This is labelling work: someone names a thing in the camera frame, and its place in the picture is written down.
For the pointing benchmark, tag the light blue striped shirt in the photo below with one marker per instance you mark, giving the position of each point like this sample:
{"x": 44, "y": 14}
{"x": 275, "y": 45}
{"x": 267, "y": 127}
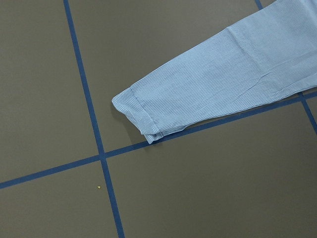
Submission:
{"x": 263, "y": 58}

